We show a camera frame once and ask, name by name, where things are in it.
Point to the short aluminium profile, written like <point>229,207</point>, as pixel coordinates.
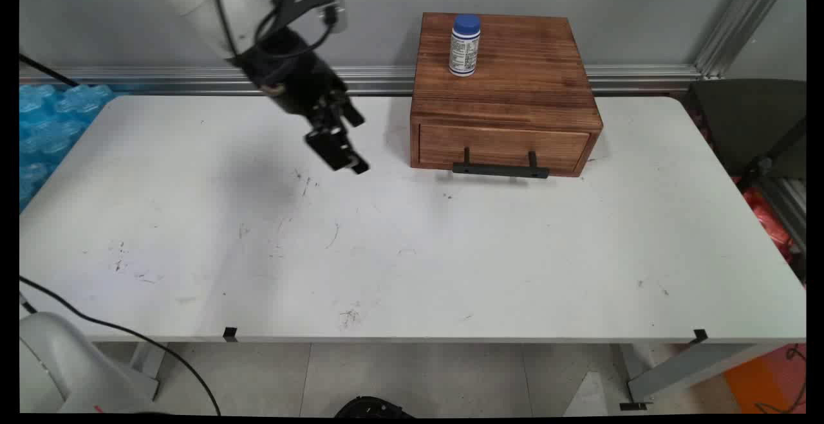
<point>788,208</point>

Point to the brown wooden drawer cabinet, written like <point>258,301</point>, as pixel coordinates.
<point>515,70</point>

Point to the blue bubble wrap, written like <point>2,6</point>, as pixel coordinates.
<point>45,128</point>

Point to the white bottle with blue cap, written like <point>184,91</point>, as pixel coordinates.
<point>463,51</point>

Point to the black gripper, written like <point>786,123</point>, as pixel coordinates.
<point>290,76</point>

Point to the grey table leg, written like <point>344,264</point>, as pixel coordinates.
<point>682,369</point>
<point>151,359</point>

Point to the black round floor object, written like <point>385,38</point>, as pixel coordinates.
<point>373,408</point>

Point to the orange box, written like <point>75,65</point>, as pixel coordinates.
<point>766,379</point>

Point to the slanted aluminium profile post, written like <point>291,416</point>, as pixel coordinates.
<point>740,25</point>

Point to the horizontal aluminium rail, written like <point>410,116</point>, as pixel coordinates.
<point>161,80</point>

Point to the wooden cabinet door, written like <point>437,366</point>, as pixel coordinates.
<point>502,141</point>

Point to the black tape piece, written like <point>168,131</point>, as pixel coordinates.
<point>700,336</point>
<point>230,333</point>
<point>633,406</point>

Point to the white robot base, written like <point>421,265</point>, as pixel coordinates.
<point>58,359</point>

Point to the red plastic bag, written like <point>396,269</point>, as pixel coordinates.
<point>769,221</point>

